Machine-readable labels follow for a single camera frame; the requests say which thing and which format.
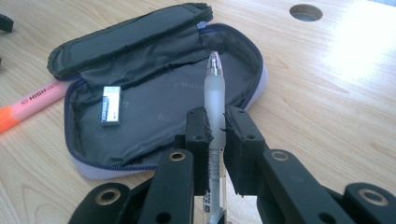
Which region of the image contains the dark pencil case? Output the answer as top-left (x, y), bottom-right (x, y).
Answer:
top-left (46, 2), bottom-right (270, 181)

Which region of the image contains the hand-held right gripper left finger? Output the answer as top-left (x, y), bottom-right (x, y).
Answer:
top-left (174, 105), bottom-right (215, 198)

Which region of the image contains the clear frosted pen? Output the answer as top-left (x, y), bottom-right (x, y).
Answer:
top-left (201, 49), bottom-right (229, 224)

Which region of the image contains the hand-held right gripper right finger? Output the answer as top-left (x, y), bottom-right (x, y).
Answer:
top-left (221, 105), bottom-right (268, 198)

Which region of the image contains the small white eraser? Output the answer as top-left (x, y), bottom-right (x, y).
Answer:
top-left (99, 85), bottom-right (122, 128)

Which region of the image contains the orange highlighter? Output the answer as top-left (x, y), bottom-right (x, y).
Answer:
top-left (0, 78), bottom-right (73, 135)

